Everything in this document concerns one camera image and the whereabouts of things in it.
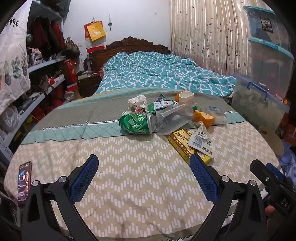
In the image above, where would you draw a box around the beige trash bin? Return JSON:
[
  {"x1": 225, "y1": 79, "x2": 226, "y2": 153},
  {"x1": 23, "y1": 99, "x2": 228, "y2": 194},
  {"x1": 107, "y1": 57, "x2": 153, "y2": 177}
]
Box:
[{"x1": 258, "y1": 126, "x2": 285, "y2": 156}]

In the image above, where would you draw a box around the clear storage bin blue handle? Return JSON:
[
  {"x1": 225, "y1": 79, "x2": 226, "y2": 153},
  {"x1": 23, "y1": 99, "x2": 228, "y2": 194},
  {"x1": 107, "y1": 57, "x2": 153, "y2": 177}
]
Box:
[{"x1": 231, "y1": 73, "x2": 290, "y2": 131}]

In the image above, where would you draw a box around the stacked clear storage box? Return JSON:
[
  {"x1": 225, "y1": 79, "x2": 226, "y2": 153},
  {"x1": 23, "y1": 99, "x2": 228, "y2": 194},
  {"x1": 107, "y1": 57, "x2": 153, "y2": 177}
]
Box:
[{"x1": 248, "y1": 37, "x2": 295, "y2": 99}]

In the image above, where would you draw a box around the orange peel piece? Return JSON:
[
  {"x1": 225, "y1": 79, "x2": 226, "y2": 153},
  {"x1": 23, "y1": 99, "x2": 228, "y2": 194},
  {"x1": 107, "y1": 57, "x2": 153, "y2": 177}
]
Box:
[{"x1": 194, "y1": 110, "x2": 215, "y2": 127}]

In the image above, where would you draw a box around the white cactus print fabric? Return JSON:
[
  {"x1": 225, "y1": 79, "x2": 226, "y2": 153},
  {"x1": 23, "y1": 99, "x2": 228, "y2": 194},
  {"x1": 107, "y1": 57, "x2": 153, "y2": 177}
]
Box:
[{"x1": 1, "y1": 1, "x2": 32, "y2": 113}]

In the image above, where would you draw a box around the blue clothing pile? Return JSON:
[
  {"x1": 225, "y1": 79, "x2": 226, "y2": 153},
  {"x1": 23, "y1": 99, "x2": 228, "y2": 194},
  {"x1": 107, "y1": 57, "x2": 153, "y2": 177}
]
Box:
[{"x1": 278, "y1": 141, "x2": 295, "y2": 172}]

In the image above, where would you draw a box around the red gift box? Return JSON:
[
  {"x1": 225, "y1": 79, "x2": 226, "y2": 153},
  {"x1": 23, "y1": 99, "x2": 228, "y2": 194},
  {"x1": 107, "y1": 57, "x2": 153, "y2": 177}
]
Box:
[{"x1": 62, "y1": 60, "x2": 78, "y2": 91}]

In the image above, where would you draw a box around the green white snack wrapper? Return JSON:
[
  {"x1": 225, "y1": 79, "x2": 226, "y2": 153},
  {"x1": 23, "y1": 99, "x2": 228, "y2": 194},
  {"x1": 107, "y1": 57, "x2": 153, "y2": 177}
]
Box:
[{"x1": 148, "y1": 100, "x2": 176, "y2": 111}]

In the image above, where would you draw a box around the crumpled white paper wrapper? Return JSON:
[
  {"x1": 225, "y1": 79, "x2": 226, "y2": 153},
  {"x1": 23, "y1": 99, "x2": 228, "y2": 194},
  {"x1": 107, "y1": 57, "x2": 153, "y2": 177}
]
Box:
[{"x1": 127, "y1": 95, "x2": 148, "y2": 114}]

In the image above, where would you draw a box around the yellow cardboard box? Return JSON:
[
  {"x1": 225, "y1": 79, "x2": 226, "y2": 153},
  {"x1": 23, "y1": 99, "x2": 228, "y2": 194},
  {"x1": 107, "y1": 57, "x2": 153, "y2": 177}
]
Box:
[{"x1": 168, "y1": 129, "x2": 211, "y2": 165}]

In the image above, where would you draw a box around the top storage box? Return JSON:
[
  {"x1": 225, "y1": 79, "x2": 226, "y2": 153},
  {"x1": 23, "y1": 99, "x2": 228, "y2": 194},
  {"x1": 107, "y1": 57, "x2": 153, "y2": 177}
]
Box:
[{"x1": 243, "y1": 6, "x2": 290, "y2": 51}]

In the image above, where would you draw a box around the yellow red wall calendar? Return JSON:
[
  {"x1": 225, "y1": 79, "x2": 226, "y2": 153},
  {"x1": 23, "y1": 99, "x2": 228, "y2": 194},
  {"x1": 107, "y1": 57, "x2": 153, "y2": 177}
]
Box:
[{"x1": 84, "y1": 21, "x2": 106, "y2": 53}]

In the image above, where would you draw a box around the pink paper cup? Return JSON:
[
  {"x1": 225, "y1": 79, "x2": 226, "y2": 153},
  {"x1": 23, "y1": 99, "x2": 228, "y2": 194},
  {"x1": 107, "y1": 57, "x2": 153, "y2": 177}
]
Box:
[{"x1": 178, "y1": 91, "x2": 195, "y2": 109}]

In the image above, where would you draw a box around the dark wooden headboard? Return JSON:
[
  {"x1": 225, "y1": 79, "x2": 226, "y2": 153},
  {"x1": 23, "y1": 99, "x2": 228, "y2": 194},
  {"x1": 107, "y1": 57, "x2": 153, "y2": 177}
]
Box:
[{"x1": 89, "y1": 37, "x2": 170, "y2": 71}]

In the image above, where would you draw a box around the crushed green soda can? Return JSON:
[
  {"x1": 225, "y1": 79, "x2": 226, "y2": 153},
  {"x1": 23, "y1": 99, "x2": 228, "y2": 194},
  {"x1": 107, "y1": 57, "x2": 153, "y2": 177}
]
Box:
[{"x1": 119, "y1": 111, "x2": 156, "y2": 135}]

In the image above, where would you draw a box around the teal patterned duvet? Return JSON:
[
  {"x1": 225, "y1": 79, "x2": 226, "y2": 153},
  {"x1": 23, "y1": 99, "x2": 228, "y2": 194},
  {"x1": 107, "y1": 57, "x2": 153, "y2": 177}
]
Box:
[{"x1": 95, "y1": 51, "x2": 235, "y2": 97}]

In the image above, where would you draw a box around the beige chevron bed blanket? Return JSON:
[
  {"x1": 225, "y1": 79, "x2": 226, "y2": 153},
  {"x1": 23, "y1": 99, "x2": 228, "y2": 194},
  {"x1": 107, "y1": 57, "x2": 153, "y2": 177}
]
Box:
[{"x1": 4, "y1": 87, "x2": 282, "y2": 239}]

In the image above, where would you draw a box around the black smartphone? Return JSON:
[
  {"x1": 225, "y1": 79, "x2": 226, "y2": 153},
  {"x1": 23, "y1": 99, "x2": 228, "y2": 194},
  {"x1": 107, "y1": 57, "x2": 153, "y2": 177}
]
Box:
[{"x1": 18, "y1": 161, "x2": 32, "y2": 206}]

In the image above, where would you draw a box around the brown handbag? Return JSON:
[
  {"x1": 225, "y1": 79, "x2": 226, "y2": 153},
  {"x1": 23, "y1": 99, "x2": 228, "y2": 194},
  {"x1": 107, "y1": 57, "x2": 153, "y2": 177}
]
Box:
[{"x1": 62, "y1": 37, "x2": 80, "y2": 59}]

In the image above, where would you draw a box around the grey metal shelf unit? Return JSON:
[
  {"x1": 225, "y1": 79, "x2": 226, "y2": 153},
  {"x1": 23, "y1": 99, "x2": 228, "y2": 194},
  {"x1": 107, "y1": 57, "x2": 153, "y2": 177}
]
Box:
[{"x1": 1, "y1": 1, "x2": 65, "y2": 167}]

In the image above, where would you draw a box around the floral beige curtain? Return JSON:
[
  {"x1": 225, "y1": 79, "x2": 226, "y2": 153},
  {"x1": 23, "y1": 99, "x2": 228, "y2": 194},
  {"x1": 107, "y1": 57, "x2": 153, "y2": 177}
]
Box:
[{"x1": 170, "y1": 0, "x2": 251, "y2": 75}]

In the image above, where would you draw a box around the clear plastic bottle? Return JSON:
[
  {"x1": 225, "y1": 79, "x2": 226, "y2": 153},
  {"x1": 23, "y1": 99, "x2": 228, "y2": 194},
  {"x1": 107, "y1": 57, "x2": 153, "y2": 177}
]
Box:
[{"x1": 156, "y1": 104, "x2": 196, "y2": 136}]

